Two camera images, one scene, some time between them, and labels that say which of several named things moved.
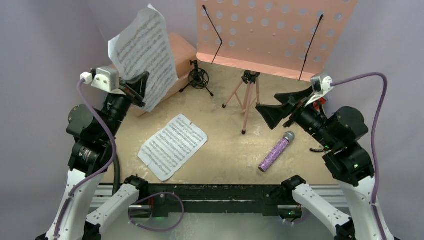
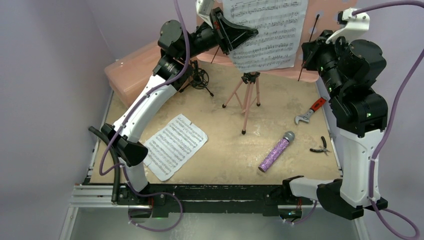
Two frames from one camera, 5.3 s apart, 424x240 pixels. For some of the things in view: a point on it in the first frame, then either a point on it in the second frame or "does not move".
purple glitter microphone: [288, 137] does not move
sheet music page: [171, 148] does not move
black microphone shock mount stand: [198, 78] does not move
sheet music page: [144, 46] → [280, 24]
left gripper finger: [139, 84] → [234, 34]
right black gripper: [294, 112] → [309, 52]
